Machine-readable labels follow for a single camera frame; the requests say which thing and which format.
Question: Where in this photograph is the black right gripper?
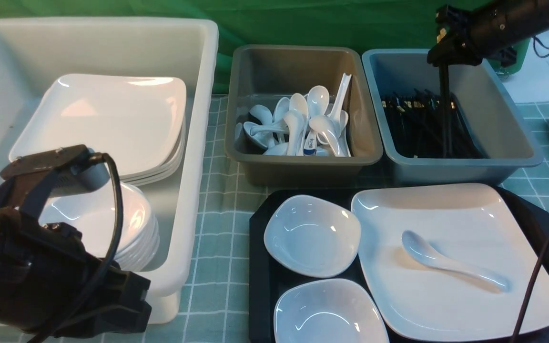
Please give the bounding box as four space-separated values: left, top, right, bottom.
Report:
427 4 517 67

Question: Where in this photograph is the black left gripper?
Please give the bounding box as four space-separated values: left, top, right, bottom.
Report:
0 208 151 335

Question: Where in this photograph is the white ceramic soup spoon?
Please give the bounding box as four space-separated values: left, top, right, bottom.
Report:
401 230 510 292

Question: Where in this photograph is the large white square plate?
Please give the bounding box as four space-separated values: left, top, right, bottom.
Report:
350 184 549 343

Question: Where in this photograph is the white bowl tray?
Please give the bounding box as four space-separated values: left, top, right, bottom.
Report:
264 194 362 279
273 279 390 343

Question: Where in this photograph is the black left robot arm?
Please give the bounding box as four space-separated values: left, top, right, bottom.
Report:
0 208 152 339

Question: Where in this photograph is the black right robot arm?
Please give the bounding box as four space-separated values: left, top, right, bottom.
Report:
427 0 549 67

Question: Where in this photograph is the stack of white bowls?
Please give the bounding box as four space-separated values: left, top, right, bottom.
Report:
39 182 160 272

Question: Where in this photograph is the green backdrop cloth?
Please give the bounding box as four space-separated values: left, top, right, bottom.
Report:
0 0 485 94

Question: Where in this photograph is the grey-blue plastic chopstick bin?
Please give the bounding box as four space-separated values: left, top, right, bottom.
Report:
362 49 543 185

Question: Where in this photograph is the pile of black chopsticks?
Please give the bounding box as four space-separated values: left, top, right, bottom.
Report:
381 89 488 159

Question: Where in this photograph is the pile of white soup spoons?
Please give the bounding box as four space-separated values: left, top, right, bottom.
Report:
233 73 353 158

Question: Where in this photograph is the green checkered tablecloth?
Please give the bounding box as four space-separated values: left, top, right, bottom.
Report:
0 95 549 343

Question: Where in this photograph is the brown plastic spoon bin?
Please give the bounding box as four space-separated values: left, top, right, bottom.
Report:
224 45 384 188

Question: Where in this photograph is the stack of white square plates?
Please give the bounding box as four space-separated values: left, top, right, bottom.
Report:
8 74 187 187

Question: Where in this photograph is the large white plastic tub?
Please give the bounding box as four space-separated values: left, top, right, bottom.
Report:
0 17 219 324

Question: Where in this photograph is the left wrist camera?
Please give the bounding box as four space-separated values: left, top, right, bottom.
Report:
0 145 115 219

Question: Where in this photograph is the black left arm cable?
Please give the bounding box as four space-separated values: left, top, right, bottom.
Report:
27 152 124 343

